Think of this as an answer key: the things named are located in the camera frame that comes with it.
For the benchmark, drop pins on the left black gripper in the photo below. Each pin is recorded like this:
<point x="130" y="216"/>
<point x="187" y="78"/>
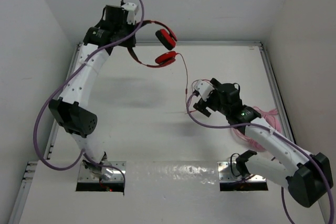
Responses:
<point x="130" y="43"/>

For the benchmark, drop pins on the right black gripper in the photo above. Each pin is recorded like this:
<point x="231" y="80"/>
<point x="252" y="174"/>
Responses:
<point x="201" y="105"/>

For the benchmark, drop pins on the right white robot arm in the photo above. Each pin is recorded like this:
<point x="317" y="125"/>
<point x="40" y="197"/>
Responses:
<point x="305" y="176"/>

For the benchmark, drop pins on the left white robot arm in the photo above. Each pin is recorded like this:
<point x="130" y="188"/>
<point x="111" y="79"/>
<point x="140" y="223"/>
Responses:
<point x="70" y="109"/>

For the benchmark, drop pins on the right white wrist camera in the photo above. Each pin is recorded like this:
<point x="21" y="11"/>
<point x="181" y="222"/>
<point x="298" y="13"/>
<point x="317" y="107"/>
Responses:
<point x="203" y="89"/>

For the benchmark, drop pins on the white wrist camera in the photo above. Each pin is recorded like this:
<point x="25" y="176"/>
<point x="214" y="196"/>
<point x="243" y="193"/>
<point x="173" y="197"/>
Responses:
<point x="131" y="12"/>
<point x="203" y="89"/>

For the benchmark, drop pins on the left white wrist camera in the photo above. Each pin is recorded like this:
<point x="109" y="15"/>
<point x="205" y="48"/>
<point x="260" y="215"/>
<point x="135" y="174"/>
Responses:
<point x="131" y="12"/>

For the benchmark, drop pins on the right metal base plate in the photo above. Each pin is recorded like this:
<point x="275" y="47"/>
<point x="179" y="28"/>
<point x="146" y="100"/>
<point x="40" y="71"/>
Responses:
<point x="225" y="171"/>

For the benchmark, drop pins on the metal base plate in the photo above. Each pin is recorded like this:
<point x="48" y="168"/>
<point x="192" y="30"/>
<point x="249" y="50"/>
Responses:
<point x="225" y="171"/>
<point x="89" y="173"/>

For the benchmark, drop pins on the pink headphones with cable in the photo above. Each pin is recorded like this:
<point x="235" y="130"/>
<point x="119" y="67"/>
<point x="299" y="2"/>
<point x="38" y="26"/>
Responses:
<point x="270" y="117"/>

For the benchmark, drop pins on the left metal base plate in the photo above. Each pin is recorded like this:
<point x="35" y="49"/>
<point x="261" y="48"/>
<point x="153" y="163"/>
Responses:
<point x="89" y="173"/>

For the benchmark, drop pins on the aluminium table frame rail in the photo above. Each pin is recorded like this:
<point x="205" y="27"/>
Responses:
<point x="141" y="158"/>

